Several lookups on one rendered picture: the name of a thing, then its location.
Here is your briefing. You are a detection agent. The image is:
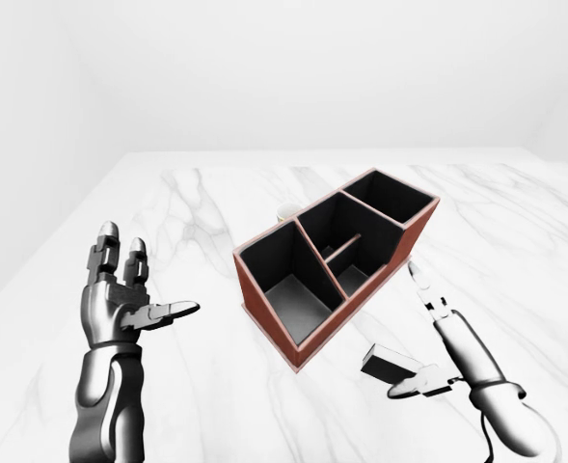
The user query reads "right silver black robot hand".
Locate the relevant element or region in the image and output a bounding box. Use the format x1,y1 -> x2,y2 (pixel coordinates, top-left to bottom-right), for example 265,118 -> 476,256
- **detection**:
387,260 -> 514,399

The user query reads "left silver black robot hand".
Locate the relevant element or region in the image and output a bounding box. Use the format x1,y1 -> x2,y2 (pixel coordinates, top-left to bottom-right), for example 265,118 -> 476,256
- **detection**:
80,220 -> 202,349

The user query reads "red-brown desk caddy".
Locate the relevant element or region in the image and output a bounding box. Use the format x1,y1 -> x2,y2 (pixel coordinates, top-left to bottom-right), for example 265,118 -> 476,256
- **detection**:
232,167 -> 442,373

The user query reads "white mug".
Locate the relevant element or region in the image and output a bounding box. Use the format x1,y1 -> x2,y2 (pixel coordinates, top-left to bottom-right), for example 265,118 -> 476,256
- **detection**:
276,203 -> 303,226

